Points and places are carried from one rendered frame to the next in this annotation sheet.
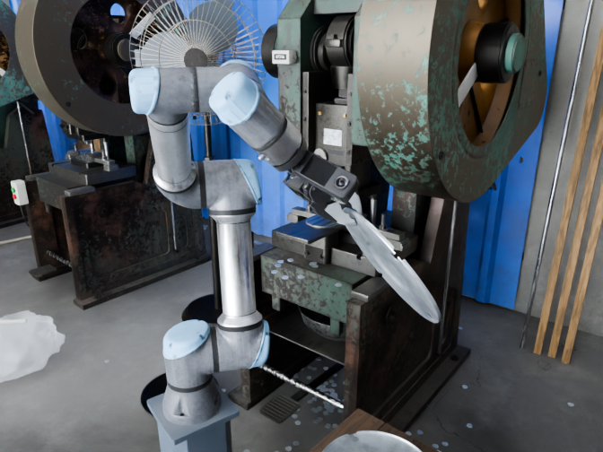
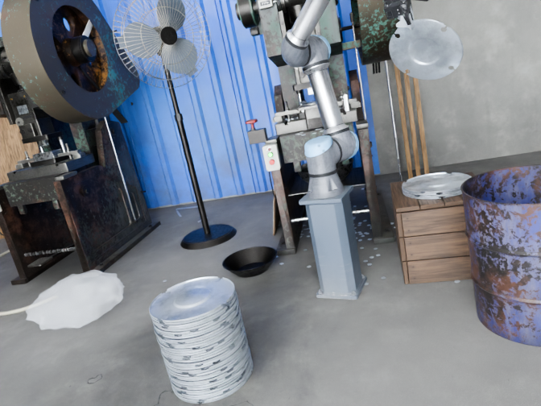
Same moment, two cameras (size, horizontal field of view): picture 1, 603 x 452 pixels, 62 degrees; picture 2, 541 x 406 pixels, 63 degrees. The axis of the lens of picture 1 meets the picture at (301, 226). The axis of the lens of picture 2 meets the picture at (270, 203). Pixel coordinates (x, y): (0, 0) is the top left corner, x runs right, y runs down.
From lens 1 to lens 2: 1.41 m
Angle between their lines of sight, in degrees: 25
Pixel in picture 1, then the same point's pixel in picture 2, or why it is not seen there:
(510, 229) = not seen: hidden behind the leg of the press
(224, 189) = (318, 48)
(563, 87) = not seen: hidden behind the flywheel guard
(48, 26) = (39, 29)
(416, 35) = not seen: outside the picture
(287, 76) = (268, 17)
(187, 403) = (333, 180)
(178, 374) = (326, 163)
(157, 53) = (134, 37)
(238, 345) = (347, 139)
